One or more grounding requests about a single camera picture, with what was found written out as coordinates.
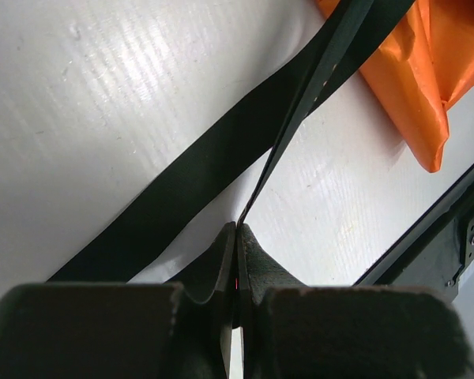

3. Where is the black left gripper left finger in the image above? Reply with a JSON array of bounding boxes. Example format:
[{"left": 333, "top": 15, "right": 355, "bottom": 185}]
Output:
[{"left": 0, "top": 223, "right": 236, "bottom": 378}]

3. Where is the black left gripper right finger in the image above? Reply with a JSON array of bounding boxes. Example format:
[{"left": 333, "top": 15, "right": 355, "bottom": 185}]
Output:
[{"left": 236, "top": 224, "right": 474, "bottom": 378}]

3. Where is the orange wrapping paper sheet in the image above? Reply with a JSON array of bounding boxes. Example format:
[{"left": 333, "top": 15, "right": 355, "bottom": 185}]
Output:
[{"left": 307, "top": 0, "right": 474, "bottom": 174}]

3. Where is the black ribbon with gold text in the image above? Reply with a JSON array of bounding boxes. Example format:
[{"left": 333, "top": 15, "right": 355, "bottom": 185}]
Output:
[{"left": 52, "top": 1, "right": 412, "bottom": 282}]

